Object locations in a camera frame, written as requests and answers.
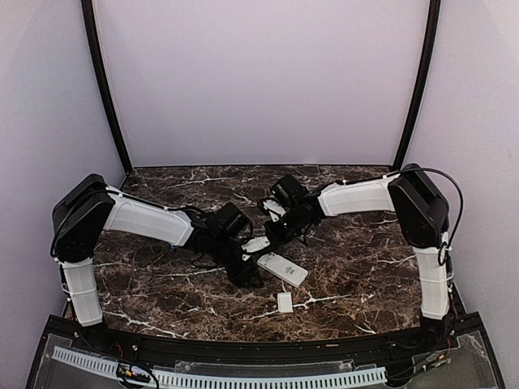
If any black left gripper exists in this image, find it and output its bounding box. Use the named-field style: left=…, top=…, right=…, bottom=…
left=208, top=234, right=264, bottom=288

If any white remote control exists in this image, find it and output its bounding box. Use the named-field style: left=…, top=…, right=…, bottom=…
left=257, top=253, right=308, bottom=287

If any white battery cover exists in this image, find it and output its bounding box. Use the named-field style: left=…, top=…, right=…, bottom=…
left=277, top=293, right=294, bottom=313

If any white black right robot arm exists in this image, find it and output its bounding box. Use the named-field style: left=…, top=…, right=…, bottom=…
left=259, top=164, right=459, bottom=352

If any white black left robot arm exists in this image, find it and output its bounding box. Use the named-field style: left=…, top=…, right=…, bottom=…
left=50, top=173, right=264, bottom=353

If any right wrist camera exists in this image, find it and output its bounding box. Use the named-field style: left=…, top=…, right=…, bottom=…
left=258, top=197, right=286, bottom=222

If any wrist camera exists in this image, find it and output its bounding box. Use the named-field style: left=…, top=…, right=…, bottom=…
left=242, top=236, right=270, bottom=261
left=258, top=197, right=286, bottom=222

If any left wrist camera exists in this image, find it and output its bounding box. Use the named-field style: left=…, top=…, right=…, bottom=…
left=242, top=236, right=270, bottom=261

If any white slotted cable duct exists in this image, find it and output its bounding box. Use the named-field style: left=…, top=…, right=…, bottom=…
left=52, top=347, right=387, bottom=388

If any black front rail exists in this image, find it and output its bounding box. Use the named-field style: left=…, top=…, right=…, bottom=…
left=55, top=320, right=458, bottom=369

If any black right corner frame post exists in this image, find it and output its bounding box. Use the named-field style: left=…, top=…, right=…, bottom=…
left=391, top=0, right=441, bottom=171

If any black corner frame post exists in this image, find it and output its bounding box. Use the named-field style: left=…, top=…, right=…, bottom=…
left=391, top=0, right=441, bottom=171
left=80, top=0, right=133, bottom=177

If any black left corner frame post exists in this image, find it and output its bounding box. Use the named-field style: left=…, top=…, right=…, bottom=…
left=80, top=0, right=133, bottom=177

